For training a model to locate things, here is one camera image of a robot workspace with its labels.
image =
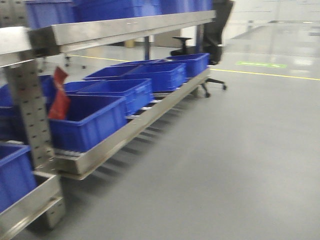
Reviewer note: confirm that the blue crate near rack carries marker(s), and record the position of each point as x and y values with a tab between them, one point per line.
16	174

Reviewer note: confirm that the blue crate middle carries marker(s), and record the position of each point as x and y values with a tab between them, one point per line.
165	77

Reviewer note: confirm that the black office chair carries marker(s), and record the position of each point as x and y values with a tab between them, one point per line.
212	37

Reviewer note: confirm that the red package in bin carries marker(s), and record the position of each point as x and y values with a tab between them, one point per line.
61	103

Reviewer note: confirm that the steel flow rack shelf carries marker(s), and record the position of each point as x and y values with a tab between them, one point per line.
71	37

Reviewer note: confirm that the upper left blue bin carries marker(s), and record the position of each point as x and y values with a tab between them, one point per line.
44	13

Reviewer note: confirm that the front blue crate with package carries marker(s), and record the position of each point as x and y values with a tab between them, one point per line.
89	120

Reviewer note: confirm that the blue crate far end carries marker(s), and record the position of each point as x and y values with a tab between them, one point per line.
195	63

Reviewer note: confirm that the near steel rack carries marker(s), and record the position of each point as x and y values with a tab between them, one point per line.
45	205

